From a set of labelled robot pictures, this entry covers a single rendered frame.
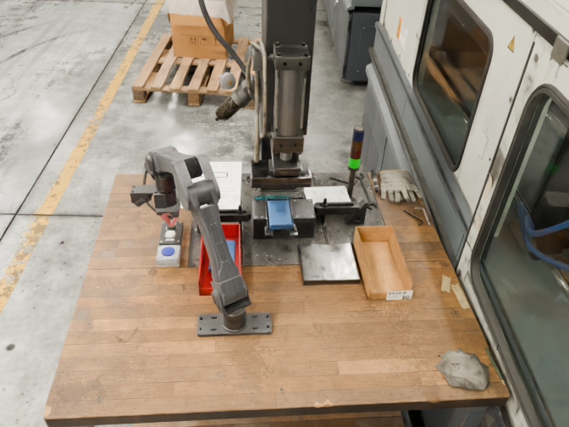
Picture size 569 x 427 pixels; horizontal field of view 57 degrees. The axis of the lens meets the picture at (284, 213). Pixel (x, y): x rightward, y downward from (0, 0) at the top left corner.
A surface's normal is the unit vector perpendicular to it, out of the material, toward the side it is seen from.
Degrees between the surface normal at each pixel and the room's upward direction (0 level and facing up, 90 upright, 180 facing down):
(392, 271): 0
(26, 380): 0
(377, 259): 0
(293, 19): 90
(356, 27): 90
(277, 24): 90
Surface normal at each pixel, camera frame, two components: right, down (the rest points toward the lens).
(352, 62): 0.02, 0.63
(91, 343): 0.04, -0.78
